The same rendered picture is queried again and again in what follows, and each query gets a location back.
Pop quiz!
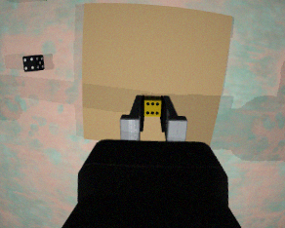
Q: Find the tan flat mat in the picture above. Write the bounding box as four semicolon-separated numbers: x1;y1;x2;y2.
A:
82;3;232;146

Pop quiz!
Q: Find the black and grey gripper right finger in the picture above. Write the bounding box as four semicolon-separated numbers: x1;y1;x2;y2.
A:
160;95;187;141

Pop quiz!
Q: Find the black die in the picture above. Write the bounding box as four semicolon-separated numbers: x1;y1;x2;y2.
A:
22;55;45;72

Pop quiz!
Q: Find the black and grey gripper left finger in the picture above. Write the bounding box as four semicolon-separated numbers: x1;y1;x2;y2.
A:
120;95;144;140

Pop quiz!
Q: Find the yellow die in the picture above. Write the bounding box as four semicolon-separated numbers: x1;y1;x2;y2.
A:
144;95;161;117

